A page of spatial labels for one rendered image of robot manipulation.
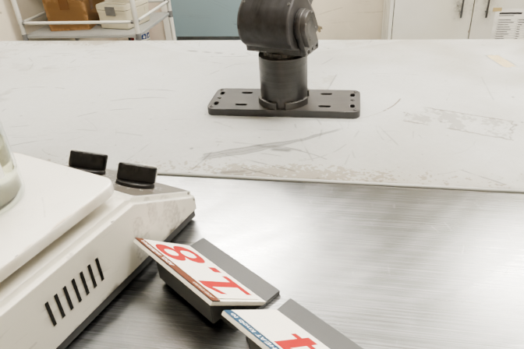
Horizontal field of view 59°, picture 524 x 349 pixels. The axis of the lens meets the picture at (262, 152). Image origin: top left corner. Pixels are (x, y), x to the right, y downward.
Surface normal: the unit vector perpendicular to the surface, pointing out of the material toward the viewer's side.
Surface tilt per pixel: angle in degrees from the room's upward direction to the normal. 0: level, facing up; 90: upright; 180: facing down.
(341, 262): 0
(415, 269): 0
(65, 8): 90
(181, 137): 0
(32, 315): 90
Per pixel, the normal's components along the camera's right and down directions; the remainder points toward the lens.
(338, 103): -0.06, -0.86
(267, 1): -0.36, -0.33
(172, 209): 0.89, 0.18
